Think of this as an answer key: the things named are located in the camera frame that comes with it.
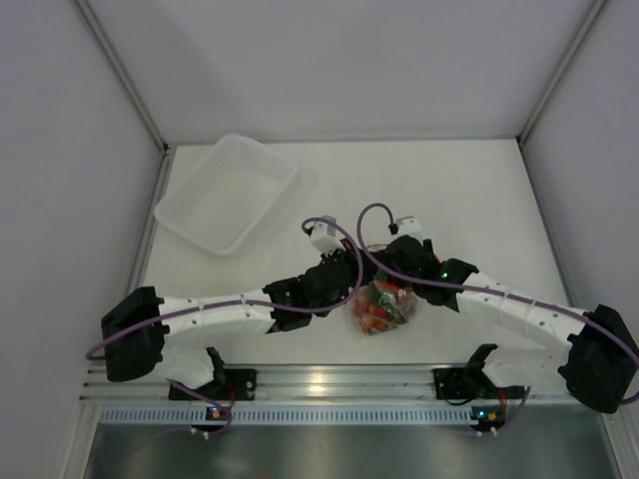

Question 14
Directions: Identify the clear zip top bag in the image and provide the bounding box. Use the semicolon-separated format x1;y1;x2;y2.
342;253;422;338

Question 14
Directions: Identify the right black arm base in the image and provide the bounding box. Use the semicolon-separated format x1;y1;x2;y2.
432;367;500;401

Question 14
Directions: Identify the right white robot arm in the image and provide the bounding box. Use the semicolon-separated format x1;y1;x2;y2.
376;236;638;414

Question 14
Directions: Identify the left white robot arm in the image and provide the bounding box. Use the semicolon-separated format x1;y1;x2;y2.
101;247;363;399

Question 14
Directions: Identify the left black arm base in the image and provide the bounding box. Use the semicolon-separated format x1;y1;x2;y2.
183;367;258;402

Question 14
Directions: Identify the green fake vegetable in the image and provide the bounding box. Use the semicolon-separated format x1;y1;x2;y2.
374;292;403;317

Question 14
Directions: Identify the white perforated plastic basket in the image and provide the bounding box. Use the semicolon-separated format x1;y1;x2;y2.
154;134;299;256

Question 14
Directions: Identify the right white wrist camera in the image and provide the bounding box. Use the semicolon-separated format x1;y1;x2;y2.
389;216;423;241

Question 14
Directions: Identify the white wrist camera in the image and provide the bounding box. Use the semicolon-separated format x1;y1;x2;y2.
306;216;343;255
389;216;423;241

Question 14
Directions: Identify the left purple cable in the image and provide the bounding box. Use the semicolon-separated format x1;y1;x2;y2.
85;217;380;361

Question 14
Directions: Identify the purple cable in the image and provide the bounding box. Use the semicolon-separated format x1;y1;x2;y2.
85;217;380;361
357;203;639;405

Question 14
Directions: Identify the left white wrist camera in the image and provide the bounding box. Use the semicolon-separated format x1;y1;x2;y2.
306;216;343;255

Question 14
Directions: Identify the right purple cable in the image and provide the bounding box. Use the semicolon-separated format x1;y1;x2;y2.
357;203;639;405

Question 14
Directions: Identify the aluminium mounting rail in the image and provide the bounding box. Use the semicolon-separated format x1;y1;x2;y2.
80;364;438;402

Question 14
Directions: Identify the white slotted cable duct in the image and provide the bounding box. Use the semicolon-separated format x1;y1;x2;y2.
99;404;484;426

